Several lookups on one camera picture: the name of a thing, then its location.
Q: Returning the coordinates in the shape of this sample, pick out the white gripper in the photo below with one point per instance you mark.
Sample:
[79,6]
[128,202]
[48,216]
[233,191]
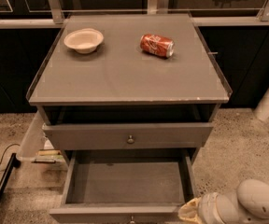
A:
[206,208]

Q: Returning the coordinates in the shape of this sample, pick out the grey drawer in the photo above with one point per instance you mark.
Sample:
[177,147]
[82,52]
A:
[126,186]
[127,135]

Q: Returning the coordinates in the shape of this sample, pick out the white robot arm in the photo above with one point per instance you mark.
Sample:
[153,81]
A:
[248,204]

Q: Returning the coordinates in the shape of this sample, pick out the grey drawer cabinet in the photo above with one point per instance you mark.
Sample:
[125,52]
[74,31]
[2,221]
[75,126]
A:
[121,83]

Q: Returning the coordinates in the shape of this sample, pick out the grey top drawer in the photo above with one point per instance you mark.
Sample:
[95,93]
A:
[127,135]

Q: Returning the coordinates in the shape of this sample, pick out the red soda can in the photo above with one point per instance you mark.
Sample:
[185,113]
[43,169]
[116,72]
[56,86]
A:
[157,45]

